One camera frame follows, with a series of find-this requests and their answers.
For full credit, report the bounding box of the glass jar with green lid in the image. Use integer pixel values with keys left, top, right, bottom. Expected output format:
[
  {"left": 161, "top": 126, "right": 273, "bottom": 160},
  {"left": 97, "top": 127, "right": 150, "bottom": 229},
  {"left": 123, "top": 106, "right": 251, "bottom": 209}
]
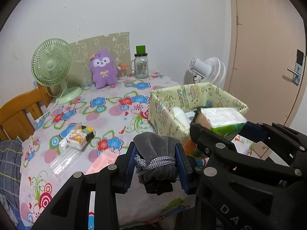
[{"left": 130, "top": 45, "right": 149, "bottom": 79}]

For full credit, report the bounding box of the silver door handle lock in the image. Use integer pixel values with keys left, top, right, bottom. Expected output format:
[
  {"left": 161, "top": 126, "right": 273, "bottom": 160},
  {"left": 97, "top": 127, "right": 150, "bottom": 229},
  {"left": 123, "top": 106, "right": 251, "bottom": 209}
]
[{"left": 286, "top": 49, "right": 305, "bottom": 85}]

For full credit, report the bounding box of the grey plaid blanket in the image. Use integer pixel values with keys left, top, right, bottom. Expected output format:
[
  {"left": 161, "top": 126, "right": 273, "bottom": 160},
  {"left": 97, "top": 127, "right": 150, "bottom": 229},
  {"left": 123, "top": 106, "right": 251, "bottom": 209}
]
[{"left": 0, "top": 138, "right": 24, "bottom": 211}]

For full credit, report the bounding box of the clear plastic bag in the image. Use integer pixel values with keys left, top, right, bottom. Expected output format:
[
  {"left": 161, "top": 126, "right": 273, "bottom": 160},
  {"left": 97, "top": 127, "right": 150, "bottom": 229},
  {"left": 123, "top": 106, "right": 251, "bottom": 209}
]
[{"left": 49, "top": 147, "right": 82, "bottom": 176}]

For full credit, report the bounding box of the pink packet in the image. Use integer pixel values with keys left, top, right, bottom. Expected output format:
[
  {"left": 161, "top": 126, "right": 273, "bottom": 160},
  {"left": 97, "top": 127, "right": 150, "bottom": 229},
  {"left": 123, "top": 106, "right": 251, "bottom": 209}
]
[{"left": 85, "top": 150, "right": 120, "bottom": 175}]

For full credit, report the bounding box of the white yellow black packet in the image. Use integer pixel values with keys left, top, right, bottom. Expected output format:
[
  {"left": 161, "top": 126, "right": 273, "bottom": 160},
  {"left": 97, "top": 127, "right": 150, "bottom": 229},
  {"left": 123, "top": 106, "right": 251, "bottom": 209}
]
[{"left": 65, "top": 126, "right": 97, "bottom": 150}]

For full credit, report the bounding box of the beige door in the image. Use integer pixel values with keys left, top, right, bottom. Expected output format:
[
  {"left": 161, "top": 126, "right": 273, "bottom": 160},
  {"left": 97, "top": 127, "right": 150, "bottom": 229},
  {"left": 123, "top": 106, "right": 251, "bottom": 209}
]
[{"left": 227, "top": 0, "right": 307, "bottom": 159}]

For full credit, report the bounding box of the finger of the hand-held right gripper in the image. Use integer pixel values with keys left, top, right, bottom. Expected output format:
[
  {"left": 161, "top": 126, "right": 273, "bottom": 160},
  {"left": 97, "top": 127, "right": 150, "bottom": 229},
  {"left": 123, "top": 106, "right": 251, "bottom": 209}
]
[
  {"left": 245, "top": 121, "right": 307, "bottom": 152},
  {"left": 189, "top": 124, "right": 303, "bottom": 180}
]

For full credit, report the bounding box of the green patterned cardboard sheet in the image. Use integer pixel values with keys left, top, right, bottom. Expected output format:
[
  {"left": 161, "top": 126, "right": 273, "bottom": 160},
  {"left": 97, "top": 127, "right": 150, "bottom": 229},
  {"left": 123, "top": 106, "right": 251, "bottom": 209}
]
[{"left": 69, "top": 32, "right": 130, "bottom": 87}]

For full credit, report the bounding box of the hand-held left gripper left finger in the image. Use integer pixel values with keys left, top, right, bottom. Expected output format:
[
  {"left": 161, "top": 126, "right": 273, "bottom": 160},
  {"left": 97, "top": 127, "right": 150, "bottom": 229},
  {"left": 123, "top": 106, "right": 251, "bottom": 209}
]
[{"left": 31, "top": 141, "right": 136, "bottom": 230}]

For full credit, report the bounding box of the green desk fan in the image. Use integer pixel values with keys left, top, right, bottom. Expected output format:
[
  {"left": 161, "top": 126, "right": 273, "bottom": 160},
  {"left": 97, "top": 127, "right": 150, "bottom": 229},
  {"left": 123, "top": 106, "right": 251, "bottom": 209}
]
[{"left": 31, "top": 38, "right": 83, "bottom": 104}]

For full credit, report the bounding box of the green tissue pack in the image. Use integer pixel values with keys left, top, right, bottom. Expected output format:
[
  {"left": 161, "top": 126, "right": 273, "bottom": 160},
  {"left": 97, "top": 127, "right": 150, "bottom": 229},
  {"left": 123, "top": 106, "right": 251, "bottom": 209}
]
[{"left": 195, "top": 107, "right": 247, "bottom": 140}]

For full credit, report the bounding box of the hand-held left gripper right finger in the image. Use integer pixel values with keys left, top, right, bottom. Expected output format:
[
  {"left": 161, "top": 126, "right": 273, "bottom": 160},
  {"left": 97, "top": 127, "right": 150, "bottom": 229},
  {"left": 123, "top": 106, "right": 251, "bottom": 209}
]
[{"left": 175, "top": 143, "right": 204, "bottom": 196}]

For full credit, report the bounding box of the wooden chair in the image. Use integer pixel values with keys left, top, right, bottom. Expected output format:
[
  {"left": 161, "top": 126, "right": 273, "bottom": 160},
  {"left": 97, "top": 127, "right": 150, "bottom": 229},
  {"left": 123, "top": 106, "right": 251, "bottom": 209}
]
[{"left": 0, "top": 86, "right": 53, "bottom": 140}]

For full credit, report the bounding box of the white fan power cable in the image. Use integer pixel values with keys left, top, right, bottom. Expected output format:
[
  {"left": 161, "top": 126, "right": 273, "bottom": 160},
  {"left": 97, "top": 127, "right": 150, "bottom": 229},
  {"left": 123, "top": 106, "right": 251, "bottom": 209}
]
[{"left": 36, "top": 89, "right": 68, "bottom": 125}]

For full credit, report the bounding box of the small jar with orange lid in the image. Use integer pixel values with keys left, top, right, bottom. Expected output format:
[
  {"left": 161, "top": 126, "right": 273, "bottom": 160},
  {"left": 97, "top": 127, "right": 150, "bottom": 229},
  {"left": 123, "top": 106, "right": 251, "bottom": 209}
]
[{"left": 117, "top": 65, "right": 129, "bottom": 79}]

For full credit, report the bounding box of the yellow cartoon-print box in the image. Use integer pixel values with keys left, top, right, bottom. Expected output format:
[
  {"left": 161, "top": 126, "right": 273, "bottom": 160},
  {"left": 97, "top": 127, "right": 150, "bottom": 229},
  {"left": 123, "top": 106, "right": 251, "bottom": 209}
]
[{"left": 148, "top": 83, "right": 248, "bottom": 149}]

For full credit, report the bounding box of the purple plush toy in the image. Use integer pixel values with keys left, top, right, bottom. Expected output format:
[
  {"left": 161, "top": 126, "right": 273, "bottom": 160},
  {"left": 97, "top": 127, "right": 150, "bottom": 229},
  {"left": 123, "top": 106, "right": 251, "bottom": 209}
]
[{"left": 89, "top": 50, "right": 118, "bottom": 89}]

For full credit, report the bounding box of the grey cloth with braided cord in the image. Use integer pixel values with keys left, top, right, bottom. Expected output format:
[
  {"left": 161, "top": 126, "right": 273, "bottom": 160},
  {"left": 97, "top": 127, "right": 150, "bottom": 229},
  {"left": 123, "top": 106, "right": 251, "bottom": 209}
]
[{"left": 133, "top": 132, "right": 179, "bottom": 196}]

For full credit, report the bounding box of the white standing fan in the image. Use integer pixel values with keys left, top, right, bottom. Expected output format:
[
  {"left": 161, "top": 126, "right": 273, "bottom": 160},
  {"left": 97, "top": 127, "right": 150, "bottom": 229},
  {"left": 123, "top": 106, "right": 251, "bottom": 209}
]
[{"left": 188, "top": 57, "right": 226, "bottom": 87}]

